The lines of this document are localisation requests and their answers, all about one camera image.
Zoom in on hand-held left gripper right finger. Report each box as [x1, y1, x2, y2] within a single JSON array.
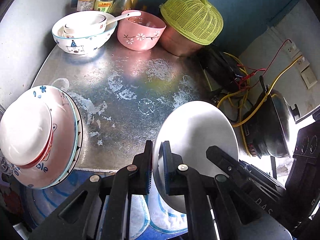
[[162, 141, 293, 240]]

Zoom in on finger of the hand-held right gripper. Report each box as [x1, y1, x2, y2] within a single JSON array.
[[206, 145, 287, 220], [239, 161, 255, 174]]

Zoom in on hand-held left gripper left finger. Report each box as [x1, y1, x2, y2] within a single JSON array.
[[29, 140, 153, 240]]

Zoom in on plain white plate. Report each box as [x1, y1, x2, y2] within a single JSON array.
[[152, 101, 239, 214]]

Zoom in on leaf pattern plate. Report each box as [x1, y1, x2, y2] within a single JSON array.
[[50, 100, 83, 184]]

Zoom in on black electric wok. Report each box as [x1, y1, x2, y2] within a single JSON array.
[[244, 76, 279, 158]]

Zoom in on black power box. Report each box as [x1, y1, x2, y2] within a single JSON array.
[[200, 49, 250, 92]]

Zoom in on copper pot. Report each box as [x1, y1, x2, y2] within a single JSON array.
[[158, 26, 213, 57]]

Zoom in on pink floral bowl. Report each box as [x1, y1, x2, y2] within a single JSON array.
[[117, 10, 167, 51]]

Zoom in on large bear print bowl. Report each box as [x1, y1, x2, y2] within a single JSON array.
[[52, 11, 118, 55]]

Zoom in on green plastic food cover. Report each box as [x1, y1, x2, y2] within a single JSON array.
[[160, 0, 224, 46]]

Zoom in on small white bowl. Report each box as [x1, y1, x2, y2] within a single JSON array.
[[64, 14, 108, 30], [62, 24, 100, 35]]

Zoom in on silver refrigerator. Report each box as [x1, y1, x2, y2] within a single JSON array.
[[0, 0, 83, 113]]

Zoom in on yellow lid jar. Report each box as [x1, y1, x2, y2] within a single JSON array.
[[77, 0, 97, 12]]

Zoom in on yellow cable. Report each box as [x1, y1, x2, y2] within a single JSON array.
[[216, 55, 304, 157]]

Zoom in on white wall switch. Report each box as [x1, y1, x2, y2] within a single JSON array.
[[301, 66, 318, 90]]

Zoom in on red wires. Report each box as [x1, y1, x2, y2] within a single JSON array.
[[234, 39, 293, 85]]

